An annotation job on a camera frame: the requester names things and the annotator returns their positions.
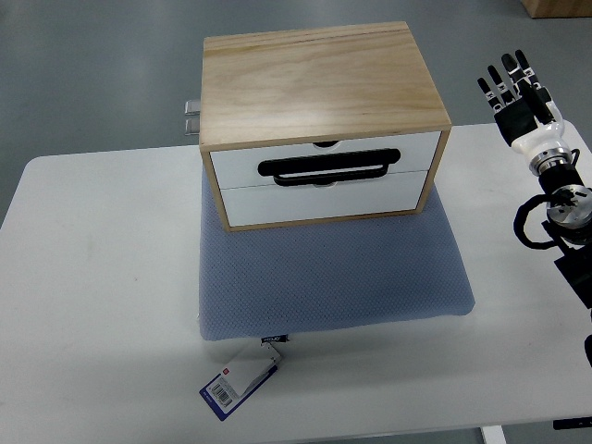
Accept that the wooden box corner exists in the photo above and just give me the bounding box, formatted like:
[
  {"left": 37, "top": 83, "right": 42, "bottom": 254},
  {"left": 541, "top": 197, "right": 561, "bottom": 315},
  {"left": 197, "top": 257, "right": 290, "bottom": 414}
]
[{"left": 521, "top": 0, "right": 592, "bottom": 19}]

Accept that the black table control panel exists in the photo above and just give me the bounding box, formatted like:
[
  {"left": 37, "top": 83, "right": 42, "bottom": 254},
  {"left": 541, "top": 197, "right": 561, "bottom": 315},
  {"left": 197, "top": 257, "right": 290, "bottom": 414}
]
[{"left": 552, "top": 416, "right": 592, "bottom": 430}]

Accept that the white blue product tag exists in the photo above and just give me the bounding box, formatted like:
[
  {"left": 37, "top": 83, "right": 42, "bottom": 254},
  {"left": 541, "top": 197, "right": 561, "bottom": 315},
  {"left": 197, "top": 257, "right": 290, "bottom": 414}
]
[{"left": 199, "top": 343, "right": 282, "bottom": 422}]

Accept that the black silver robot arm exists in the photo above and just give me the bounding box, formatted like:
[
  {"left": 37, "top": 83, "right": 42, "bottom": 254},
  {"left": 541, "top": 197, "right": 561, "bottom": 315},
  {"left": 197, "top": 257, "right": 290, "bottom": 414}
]
[{"left": 512, "top": 148, "right": 591, "bottom": 309}]

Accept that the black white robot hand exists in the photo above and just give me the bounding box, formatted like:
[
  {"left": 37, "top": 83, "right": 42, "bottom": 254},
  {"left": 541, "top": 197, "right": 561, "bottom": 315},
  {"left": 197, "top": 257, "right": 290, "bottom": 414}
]
[{"left": 477, "top": 50, "right": 567, "bottom": 159}]

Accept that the white top drawer black handle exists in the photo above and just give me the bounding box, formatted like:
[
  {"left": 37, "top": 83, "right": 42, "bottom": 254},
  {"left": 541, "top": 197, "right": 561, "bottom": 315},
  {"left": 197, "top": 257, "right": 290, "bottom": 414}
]
[{"left": 211, "top": 131, "right": 440, "bottom": 190}]

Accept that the silver metal bracket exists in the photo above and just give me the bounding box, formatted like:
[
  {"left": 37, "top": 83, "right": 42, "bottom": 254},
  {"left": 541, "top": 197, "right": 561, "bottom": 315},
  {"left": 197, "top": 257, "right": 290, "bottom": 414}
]
[
  {"left": 184, "top": 99, "right": 201, "bottom": 116},
  {"left": 185, "top": 117, "right": 200, "bottom": 135}
]

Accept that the wooden drawer cabinet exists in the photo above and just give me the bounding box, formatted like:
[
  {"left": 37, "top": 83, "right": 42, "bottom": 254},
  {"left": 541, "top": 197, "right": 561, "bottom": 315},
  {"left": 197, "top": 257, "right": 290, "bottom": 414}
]
[{"left": 200, "top": 22, "right": 451, "bottom": 231}]

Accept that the silver metal bracket upper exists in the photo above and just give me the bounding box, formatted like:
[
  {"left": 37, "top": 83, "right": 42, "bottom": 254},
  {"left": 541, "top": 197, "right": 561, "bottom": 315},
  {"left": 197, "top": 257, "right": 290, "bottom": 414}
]
[{"left": 184, "top": 99, "right": 201, "bottom": 116}]

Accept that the blue mesh cushion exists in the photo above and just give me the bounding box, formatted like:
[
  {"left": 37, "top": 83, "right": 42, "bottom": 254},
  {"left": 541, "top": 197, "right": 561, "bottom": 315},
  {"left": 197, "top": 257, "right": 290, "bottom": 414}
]
[{"left": 198, "top": 186, "right": 475, "bottom": 341}]

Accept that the silver metal bracket lower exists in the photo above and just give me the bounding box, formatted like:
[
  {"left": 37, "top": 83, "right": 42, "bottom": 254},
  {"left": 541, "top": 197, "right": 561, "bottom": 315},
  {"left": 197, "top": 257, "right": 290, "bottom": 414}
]
[{"left": 185, "top": 117, "right": 200, "bottom": 135}]

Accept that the white table leg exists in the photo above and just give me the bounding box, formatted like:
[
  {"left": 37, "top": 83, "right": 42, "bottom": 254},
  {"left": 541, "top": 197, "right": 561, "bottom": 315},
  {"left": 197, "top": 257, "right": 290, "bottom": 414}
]
[{"left": 480, "top": 425, "right": 507, "bottom": 444}]

